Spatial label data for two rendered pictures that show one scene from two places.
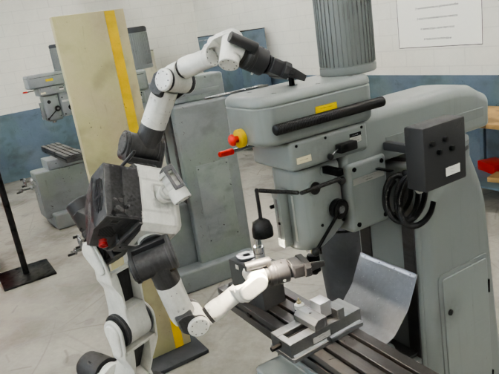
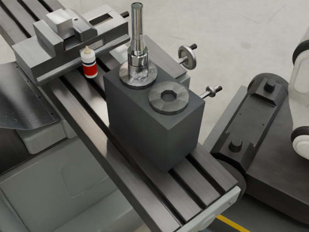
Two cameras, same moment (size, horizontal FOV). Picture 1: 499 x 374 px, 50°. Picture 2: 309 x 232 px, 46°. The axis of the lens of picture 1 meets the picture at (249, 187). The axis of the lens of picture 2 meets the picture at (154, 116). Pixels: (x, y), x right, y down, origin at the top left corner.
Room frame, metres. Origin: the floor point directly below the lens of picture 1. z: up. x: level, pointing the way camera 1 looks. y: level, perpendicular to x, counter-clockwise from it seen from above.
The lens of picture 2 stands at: (2.74, -0.06, 1.74)
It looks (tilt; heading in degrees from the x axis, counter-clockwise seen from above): 52 degrees down; 171
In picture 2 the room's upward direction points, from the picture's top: 2 degrees clockwise
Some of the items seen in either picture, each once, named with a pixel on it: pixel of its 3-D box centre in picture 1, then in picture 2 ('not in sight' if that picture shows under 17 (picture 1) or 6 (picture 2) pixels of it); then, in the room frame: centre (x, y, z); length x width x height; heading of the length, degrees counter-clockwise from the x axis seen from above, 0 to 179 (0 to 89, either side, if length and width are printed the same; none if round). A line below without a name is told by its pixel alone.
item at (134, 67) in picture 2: (259, 254); (138, 62); (2.14, 0.00, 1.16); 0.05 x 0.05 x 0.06
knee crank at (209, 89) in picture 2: not in sight; (203, 95); (1.70, 0.34, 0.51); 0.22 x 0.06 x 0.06; 119
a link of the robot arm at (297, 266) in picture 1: (291, 268); not in sight; (1.81, -0.11, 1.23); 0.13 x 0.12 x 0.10; 14
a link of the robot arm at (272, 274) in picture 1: (260, 272); not in sight; (1.79, 0.01, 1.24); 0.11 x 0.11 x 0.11; 14
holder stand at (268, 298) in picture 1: (256, 277); (152, 111); (2.18, 0.03, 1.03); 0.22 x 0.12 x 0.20; 36
